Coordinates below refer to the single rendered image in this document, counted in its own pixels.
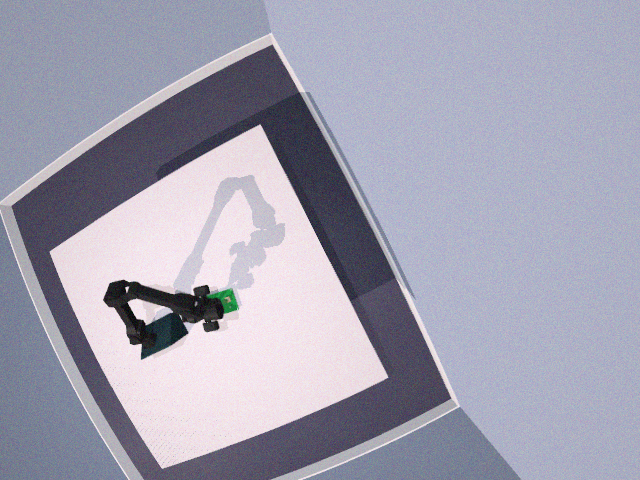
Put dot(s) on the green circuit board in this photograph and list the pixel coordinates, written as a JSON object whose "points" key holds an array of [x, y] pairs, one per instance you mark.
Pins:
{"points": [[228, 300]]}

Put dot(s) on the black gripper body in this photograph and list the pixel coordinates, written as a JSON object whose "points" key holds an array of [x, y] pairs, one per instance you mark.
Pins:
{"points": [[202, 292]]}

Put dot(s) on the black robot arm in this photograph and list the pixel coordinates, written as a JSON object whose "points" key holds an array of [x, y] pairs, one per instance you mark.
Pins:
{"points": [[180, 303]]}

